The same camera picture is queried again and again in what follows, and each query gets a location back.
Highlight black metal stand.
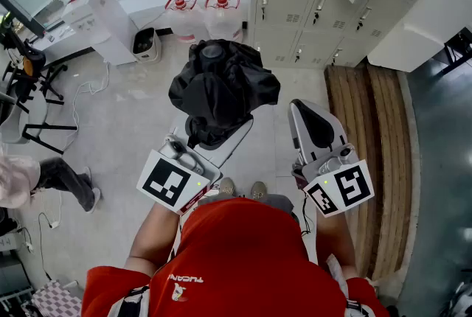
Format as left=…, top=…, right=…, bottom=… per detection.
left=0, top=13, right=79, bottom=156

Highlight white cabinet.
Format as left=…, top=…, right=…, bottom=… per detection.
left=367, top=0, right=472, bottom=73

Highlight person's left shoe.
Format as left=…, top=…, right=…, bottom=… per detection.
left=218, top=177, right=237, bottom=197

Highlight white small appliance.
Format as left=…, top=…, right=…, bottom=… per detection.
left=131, top=27, right=163, bottom=64

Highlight white water dispenser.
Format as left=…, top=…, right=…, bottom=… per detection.
left=60, top=0, right=139, bottom=66

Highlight person's red shirt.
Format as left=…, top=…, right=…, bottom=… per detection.
left=80, top=197, right=389, bottom=317

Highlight red-capped water jug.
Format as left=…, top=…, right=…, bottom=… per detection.
left=163, top=0, right=207, bottom=44
left=204, top=0, right=245, bottom=44

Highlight white floor cable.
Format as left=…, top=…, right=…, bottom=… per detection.
left=61, top=60, right=111, bottom=153

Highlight checkered cloth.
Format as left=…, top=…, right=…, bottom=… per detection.
left=30, top=279, right=83, bottom=317

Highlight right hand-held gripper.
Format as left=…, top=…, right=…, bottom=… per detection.
left=289, top=99, right=375, bottom=217

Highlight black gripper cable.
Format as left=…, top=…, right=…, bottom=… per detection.
left=300, top=193, right=315, bottom=237

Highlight white arm strap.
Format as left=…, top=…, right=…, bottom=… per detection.
left=325, top=253, right=350, bottom=299

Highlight person's right forearm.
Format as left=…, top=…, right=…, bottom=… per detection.
left=315, top=211, right=359, bottom=280

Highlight white charger cable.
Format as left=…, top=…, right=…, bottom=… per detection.
left=36, top=192, right=64, bottom=283

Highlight black side table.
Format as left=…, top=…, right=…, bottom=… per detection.
left=440, top=27, right=472, bottom=75

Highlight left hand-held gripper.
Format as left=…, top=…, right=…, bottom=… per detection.
left=136, top=115, right=255, bottom=216

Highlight wooden slat bench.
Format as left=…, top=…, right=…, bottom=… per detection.
left=323, top=63, right=414, bottom=280

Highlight black and white shoulder strap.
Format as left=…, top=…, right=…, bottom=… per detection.
left=107, top=285, right=151, bottom=317

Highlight person's grey trousers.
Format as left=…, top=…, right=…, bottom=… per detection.
left=198, top=192, right=296, bottom=216

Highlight person's right shoe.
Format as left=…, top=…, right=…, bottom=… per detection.
left=250, top=181, right=268, bottom=201

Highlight person's shoe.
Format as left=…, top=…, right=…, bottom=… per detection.
left=250, top=181, right=268, bottom=201
left=218, top=177, right=237, bottom=197

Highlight person's left forearm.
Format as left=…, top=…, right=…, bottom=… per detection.
left=124, top=201, right=186, bottom=276

